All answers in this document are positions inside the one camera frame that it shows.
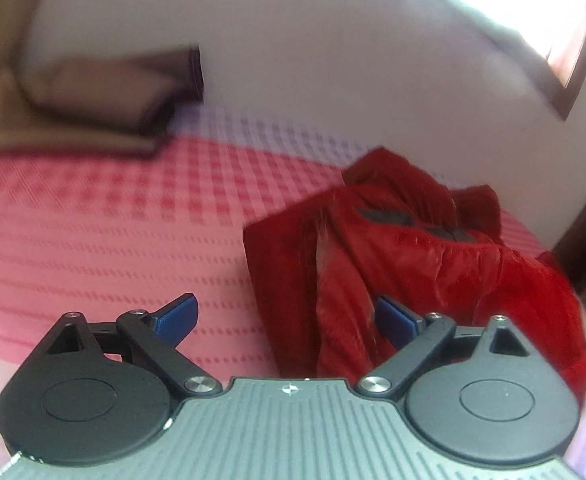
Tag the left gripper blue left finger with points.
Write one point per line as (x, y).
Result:
(152, 339)

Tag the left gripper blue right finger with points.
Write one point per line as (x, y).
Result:
(419, 340)

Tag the red puffer down coat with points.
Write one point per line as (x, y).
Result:
(390, 229)

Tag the brown folded blanket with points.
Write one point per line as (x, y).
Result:
(106, 106)

